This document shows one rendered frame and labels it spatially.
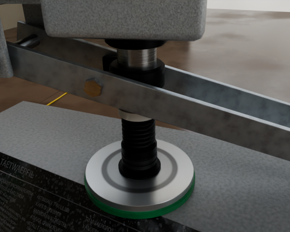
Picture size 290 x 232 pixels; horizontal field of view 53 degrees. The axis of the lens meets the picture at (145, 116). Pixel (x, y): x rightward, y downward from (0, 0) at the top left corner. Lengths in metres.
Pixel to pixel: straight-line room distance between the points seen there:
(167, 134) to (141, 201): 0.27
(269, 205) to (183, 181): 0.16
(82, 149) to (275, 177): 0.42
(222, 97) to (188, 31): 0.23
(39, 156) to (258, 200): 0.47
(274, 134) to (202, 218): 0.18
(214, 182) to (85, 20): 0.39
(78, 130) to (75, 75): 0.34
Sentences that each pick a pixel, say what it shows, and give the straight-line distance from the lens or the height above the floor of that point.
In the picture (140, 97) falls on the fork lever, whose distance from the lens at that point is 0.44.
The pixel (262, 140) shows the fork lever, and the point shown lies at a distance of 0.48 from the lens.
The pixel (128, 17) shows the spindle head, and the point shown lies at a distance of 0.36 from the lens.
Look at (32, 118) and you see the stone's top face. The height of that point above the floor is 0.82.
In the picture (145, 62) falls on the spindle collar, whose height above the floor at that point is 1.07.
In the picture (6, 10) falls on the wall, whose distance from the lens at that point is 6.91.
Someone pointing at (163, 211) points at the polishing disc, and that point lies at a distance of 0.52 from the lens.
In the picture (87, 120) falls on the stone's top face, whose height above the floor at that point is 0.82.
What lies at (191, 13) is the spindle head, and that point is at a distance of 0.35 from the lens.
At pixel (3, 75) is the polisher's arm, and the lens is 0.48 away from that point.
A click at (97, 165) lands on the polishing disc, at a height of 0.85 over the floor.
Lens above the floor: 1.21
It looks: 28 degrees down
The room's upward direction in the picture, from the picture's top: 1 degrees counter-clockwise
